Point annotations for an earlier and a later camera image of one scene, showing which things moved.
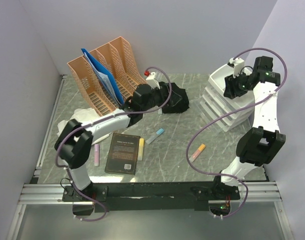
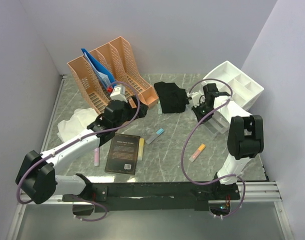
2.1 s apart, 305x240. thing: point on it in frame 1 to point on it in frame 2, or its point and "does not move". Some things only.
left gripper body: x=157 y=98 to x=131 y=112
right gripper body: x=239 y=84 to x=201 y=110
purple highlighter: x=96 y=155 does not move
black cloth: x=178 y=101 does not move
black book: x=123 y=154 does not move
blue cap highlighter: x=155 y=136 does not move
